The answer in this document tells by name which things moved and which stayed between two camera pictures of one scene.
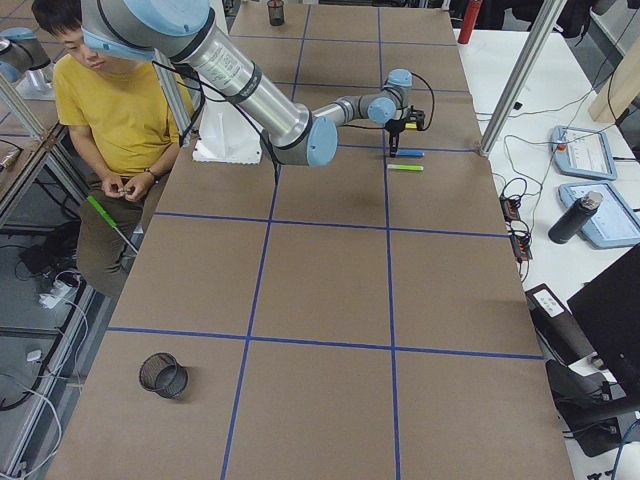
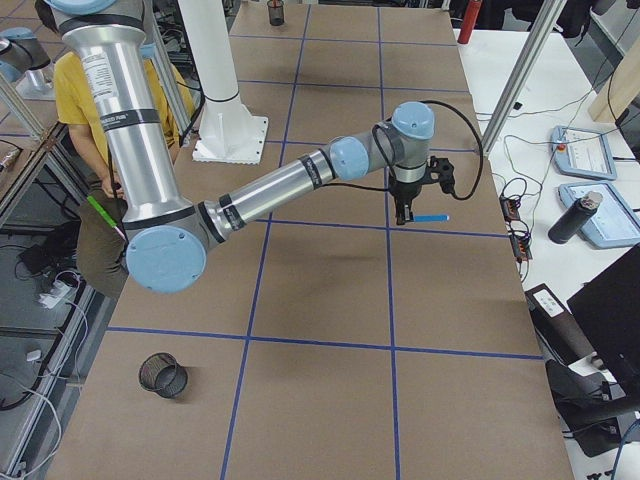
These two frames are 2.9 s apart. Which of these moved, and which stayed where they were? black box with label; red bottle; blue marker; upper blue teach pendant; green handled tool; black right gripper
Moved: black right gripper; blue marker
Stayed: upper blue teach pendant; green handled tool; black box with label; red bottle
